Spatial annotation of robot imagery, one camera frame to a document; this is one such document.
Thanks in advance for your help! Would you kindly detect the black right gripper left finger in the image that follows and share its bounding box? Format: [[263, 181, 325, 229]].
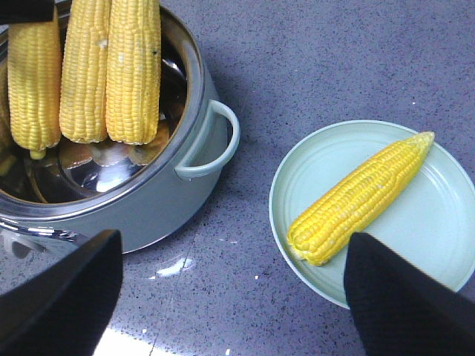
[[1, 230, 122, 355]]

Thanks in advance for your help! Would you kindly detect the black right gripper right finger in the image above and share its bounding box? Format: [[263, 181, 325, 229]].
[[344, 233, 474, 355]]

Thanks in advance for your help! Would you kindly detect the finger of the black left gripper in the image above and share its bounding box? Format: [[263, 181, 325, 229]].
[[0, 0, 55, 24]]

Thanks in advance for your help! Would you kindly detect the yellow corn cob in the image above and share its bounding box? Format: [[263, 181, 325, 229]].
[[7, 7, 62, 159], [286, 131, 435, 266], [105, 1, 161, 145], [59, 1, 111, 143]]

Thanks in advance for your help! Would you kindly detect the green round plate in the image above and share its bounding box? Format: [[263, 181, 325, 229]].
[[269, 120, 474, 307]]

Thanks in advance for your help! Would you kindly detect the green electric cooking pot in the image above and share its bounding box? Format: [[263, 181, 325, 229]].
[[0, 0, 241, 260]]

